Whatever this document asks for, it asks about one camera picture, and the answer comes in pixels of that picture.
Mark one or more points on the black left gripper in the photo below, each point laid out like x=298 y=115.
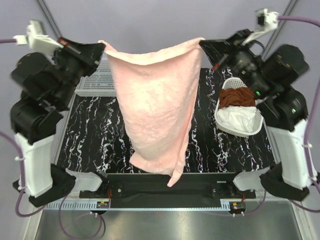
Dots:
x=88 y=54

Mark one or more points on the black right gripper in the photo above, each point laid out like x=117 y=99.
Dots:
x=222 y=52

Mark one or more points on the pink towel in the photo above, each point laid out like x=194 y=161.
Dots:
x=156 y=94

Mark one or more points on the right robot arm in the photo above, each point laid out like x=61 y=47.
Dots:
x=283 y=108

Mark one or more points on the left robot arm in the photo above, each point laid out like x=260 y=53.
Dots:
x=49 y=77

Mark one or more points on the white rectangular mesh basket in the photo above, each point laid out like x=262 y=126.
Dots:
x=99 y=84

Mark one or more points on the white oval laundry basket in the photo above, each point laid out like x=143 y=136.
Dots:
x=235 y=82

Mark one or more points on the brown towel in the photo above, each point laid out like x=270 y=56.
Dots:
x=239 y=97

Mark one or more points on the white towel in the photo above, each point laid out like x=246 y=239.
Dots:
x=238 y=118

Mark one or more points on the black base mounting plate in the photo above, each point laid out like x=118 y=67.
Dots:
x=124 y=185

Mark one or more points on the left connector board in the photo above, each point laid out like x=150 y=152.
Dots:
x=104 y=204

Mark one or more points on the connector board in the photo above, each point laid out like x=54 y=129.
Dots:
x=104 y=204
x=238 y=205

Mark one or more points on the right connector board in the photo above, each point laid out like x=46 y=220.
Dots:
x=238 y=205

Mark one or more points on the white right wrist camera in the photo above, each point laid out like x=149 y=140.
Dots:
x=266 y=21

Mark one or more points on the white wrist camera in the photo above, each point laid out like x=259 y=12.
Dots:
x=266 y=21
x=37 y=39

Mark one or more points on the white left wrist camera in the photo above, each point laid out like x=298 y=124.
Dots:
x=37 y=39

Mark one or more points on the aluminium frame rail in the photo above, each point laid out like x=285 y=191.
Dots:
x=151 y=202

